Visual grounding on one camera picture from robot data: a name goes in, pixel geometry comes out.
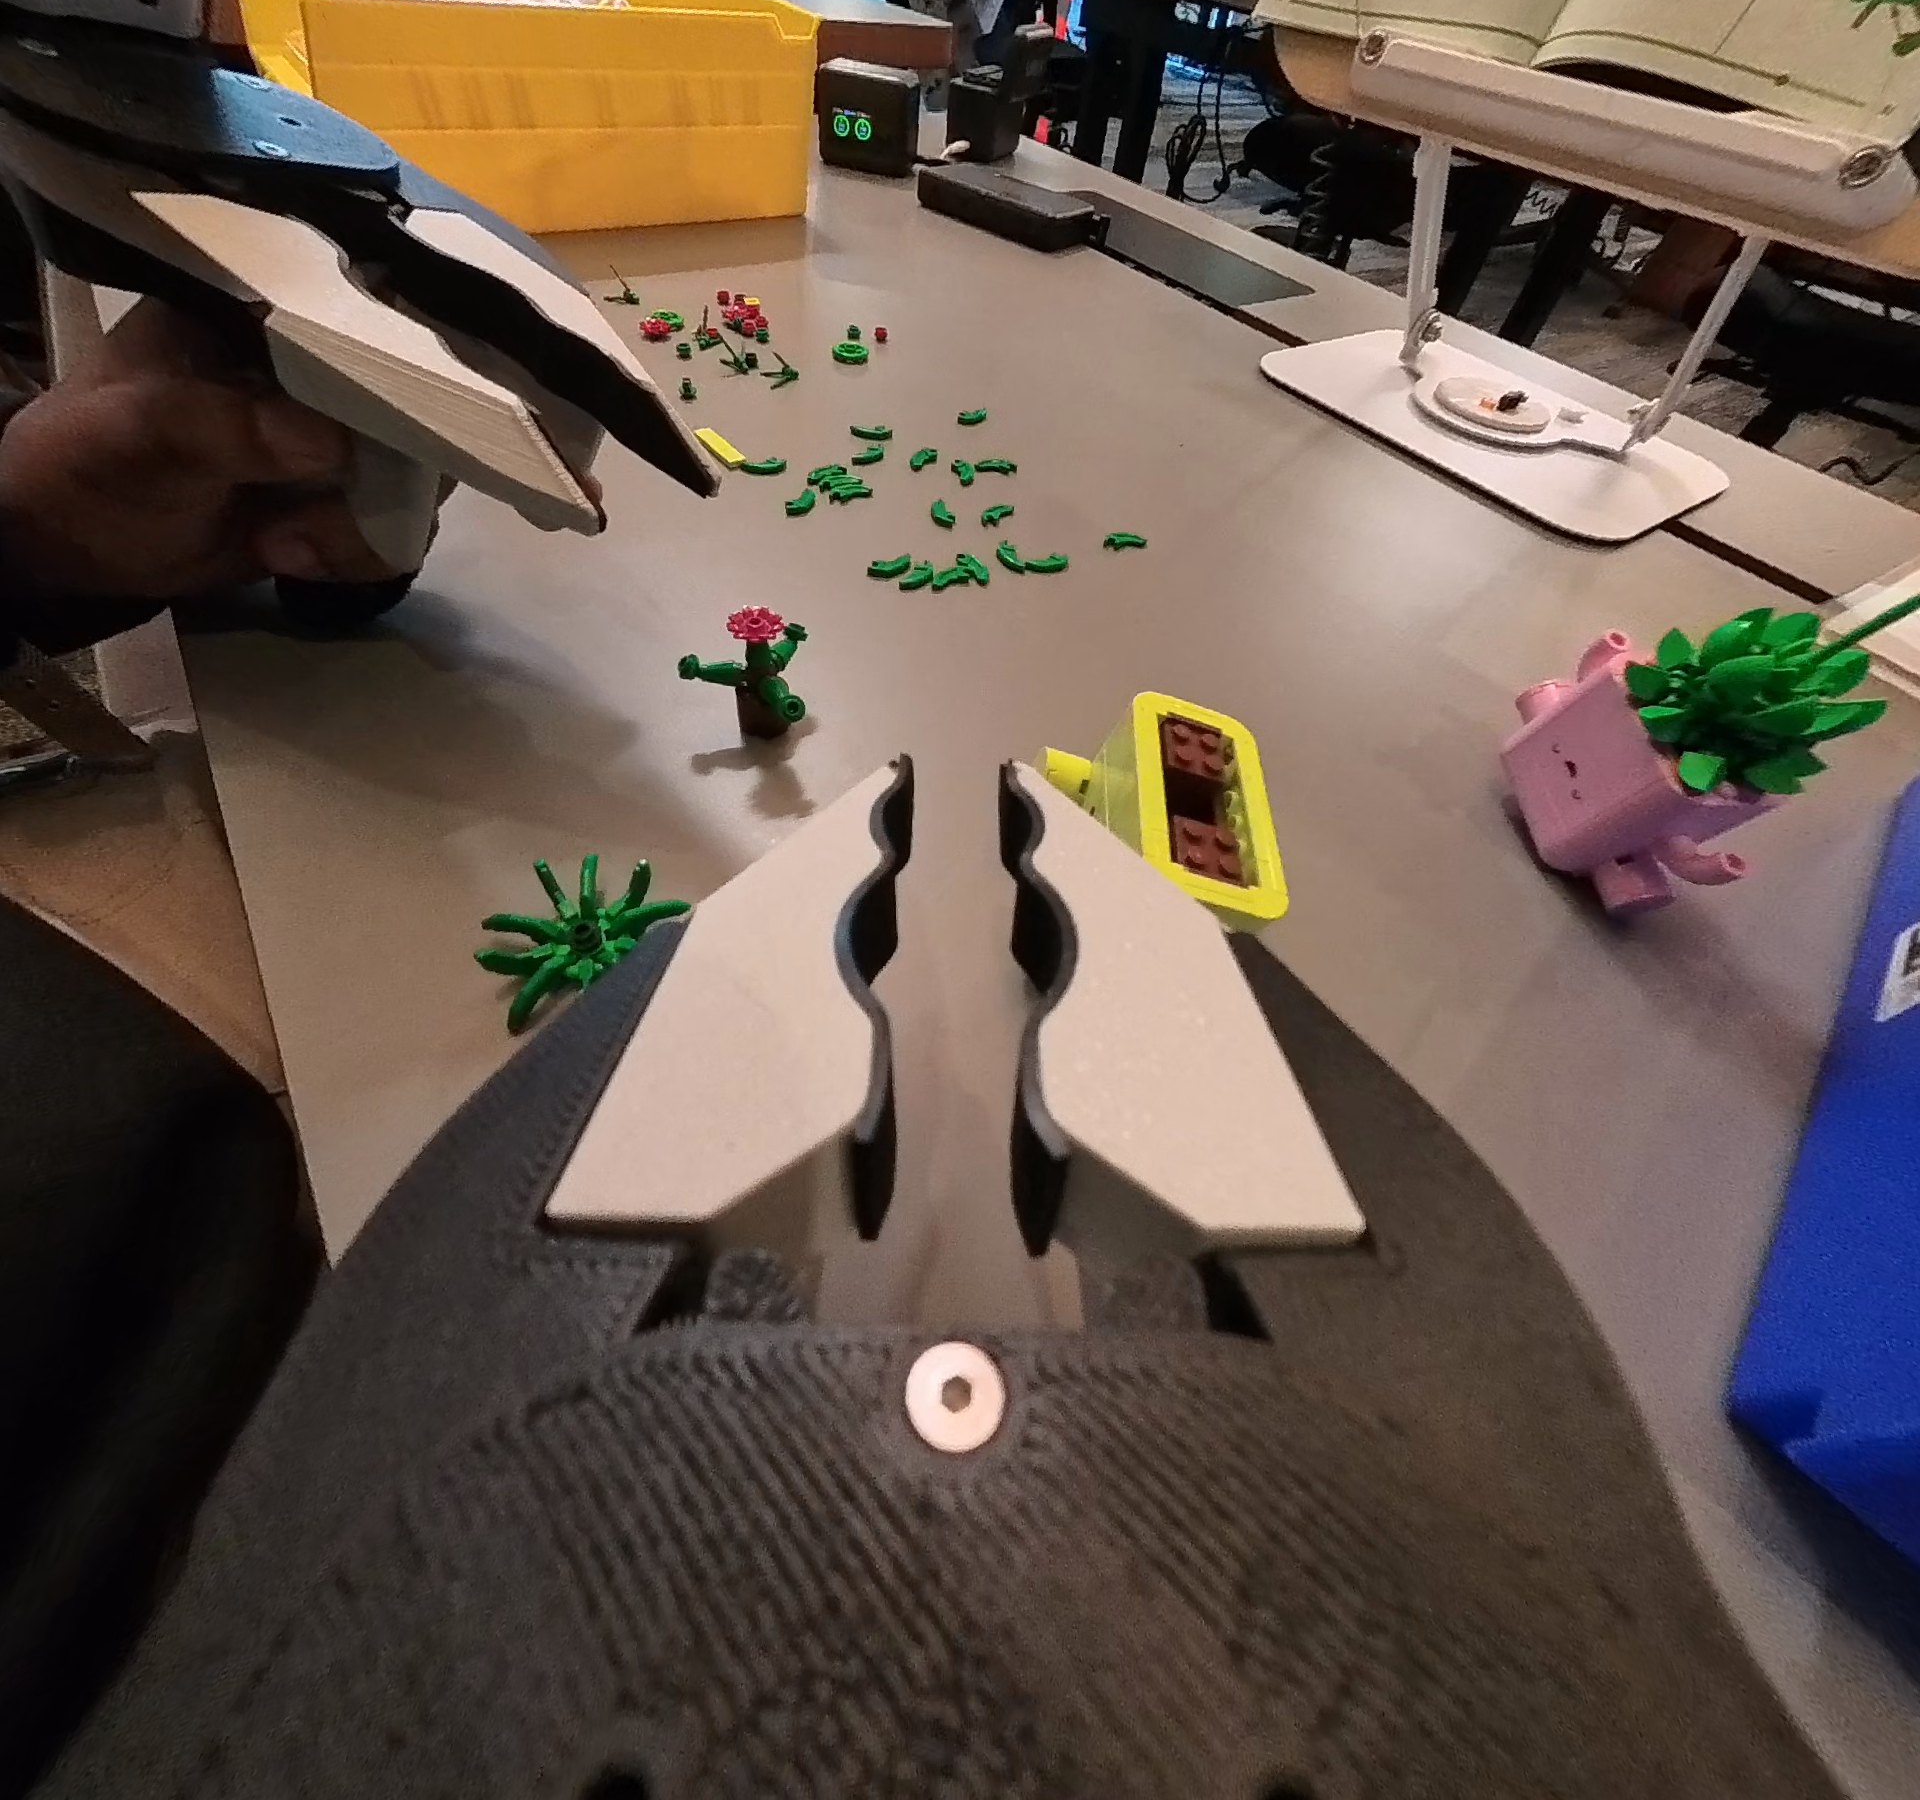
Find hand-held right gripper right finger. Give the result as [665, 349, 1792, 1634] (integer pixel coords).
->
[998, 761, 1371, 1288]

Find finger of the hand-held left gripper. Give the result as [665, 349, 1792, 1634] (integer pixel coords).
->
[357, 200, 726, 501]
[129, 185, 608, 538]

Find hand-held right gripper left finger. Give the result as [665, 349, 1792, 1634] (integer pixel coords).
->
[543, 755, 917, 1288]

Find green spiky toy brick plant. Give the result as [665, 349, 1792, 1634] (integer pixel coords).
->
[477, 851, 694, 1037]

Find toy brick flowering cactus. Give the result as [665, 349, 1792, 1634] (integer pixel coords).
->
[677, 605, 813, 741]

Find person's left hand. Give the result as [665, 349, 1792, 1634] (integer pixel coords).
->
[0, 374, 370, 631]

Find scattered red toy flower pieces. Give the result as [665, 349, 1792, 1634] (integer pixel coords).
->
[605, 262, 893, 398]

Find lime green toy brick planter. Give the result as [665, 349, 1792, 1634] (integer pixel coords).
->
[1036, 690, 1292, 931]

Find yellow storage bin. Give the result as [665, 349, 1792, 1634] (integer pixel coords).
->
[224, 0, 826, 234]

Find black charger with green display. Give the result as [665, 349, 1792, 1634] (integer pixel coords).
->
[816, 56, 926, 179]

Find scattered green toy leaves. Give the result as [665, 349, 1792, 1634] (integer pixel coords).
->
[741, 405, 1149, 594]

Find black rectangular box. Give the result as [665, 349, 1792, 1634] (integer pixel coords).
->
[918, 161, 1110, 254]

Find black power adapter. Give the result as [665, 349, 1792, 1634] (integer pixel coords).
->
[949, 28, 1051, 163]

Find pink toy brick planter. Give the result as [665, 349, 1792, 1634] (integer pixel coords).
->
[1501, 607, 1894, 921]

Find person's tan trousers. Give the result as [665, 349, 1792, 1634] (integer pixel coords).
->
[0, 718, 324, 1097]

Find black rectangular desk panel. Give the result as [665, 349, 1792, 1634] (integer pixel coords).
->
[1101, 201, 1313, 309]

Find blue storage bin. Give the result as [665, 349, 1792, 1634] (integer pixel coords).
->
[1726, 776, 1920, 1531]

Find white book stand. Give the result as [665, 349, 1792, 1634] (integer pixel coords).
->
[1259, 28, 1886, 545]

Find person's black top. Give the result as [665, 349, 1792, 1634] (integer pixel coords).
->
[0, 899, 324, 1800]

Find green toy brick stem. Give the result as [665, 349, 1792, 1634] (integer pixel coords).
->
[1809, 587, 1920, 661]

